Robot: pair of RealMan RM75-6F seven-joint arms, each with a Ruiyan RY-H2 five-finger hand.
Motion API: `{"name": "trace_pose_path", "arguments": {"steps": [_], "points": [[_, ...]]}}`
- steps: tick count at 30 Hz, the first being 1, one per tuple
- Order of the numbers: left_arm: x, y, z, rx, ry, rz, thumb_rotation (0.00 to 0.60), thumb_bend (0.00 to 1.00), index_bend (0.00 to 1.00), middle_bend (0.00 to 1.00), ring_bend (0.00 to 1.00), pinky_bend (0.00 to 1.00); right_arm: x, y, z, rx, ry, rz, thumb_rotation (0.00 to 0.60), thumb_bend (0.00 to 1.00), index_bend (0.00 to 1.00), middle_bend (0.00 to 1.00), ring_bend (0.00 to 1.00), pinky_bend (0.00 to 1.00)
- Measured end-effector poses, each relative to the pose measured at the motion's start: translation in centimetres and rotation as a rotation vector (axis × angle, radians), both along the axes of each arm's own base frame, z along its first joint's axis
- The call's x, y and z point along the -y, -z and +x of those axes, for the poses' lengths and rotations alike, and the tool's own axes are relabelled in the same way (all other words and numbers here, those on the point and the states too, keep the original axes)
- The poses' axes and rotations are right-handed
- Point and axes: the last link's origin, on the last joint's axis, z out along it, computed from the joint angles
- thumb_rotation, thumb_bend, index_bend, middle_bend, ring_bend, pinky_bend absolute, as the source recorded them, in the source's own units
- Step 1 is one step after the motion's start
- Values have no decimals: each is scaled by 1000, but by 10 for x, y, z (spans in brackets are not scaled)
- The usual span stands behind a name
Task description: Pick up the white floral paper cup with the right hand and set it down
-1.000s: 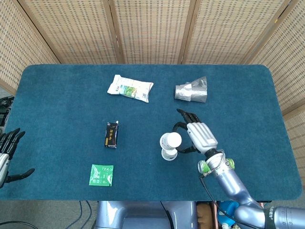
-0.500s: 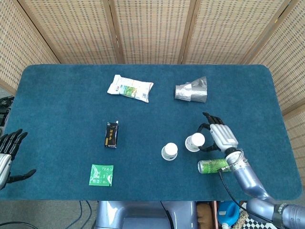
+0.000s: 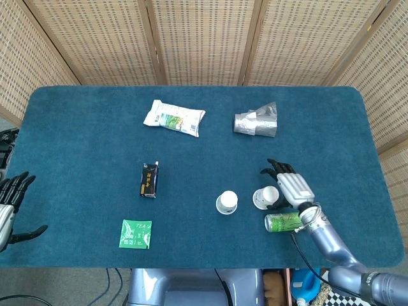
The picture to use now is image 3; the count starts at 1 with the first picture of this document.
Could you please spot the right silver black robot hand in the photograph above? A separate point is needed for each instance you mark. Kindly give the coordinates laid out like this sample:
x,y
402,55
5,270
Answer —
x,y
293,188

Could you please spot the black carton box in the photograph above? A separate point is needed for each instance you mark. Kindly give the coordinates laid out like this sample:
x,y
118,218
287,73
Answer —
x,y
149,180

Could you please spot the silver robot torso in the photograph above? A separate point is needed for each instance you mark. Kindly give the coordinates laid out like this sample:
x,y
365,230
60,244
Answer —
x,y
191,287

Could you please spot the silver foil bag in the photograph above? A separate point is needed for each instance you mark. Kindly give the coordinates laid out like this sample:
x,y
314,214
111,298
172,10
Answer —
x,y
255,122

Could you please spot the woven folding screen panel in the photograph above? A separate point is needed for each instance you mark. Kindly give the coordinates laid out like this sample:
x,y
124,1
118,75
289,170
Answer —
x,y
204,38
312,38
385,79
95,38
22,63

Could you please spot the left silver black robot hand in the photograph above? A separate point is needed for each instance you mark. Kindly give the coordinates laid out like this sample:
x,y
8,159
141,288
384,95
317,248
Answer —
x,y
8,207

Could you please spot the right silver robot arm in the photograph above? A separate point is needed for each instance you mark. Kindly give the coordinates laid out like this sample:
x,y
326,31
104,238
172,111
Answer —
x,y
328,242

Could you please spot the blue plastic bottle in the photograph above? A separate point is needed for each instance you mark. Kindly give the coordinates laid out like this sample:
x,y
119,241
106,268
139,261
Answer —
x,y
304,282

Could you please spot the white snack bag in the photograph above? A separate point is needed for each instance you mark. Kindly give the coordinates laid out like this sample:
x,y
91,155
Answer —
x,y
173,118

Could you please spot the white floral paper cup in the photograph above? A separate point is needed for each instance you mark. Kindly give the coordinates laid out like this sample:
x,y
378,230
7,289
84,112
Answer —
x,y
226,202
264,196

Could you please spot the brown bag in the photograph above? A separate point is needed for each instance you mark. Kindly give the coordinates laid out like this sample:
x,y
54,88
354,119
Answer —
x,y
274,287

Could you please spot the green drink can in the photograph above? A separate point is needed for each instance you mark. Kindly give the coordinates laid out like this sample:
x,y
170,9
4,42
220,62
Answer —
x,y
282,223

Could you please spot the green tea sachet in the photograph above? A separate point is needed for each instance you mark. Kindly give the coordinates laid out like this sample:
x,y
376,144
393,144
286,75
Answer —
x,y
135,234

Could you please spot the black white checkered board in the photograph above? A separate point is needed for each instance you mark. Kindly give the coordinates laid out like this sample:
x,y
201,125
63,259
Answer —
x,y
347,301

